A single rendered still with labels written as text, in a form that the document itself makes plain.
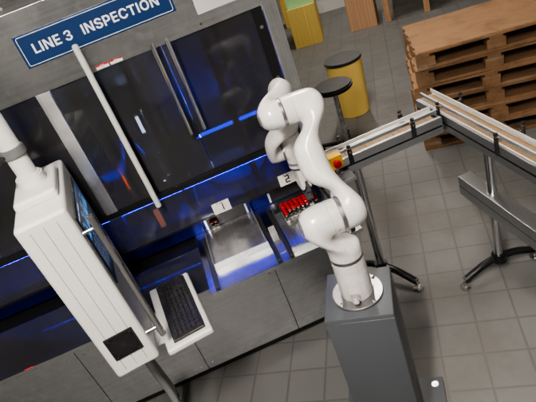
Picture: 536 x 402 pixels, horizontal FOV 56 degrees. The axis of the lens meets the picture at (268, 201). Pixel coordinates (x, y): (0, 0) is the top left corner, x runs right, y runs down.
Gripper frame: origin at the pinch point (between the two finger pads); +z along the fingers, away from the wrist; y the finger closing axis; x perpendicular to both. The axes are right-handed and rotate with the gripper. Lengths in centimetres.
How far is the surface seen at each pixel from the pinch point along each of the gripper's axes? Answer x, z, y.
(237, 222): -34.7, 12.3, -21.1
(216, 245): -48, 12, -10
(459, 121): 87, 7, -18
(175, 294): -73, 18, 6
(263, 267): -31.5, 12.5, 19.9
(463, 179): 87, 46, -23
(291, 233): -13.8, 12.3, 5.4
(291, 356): -37, 101, -9
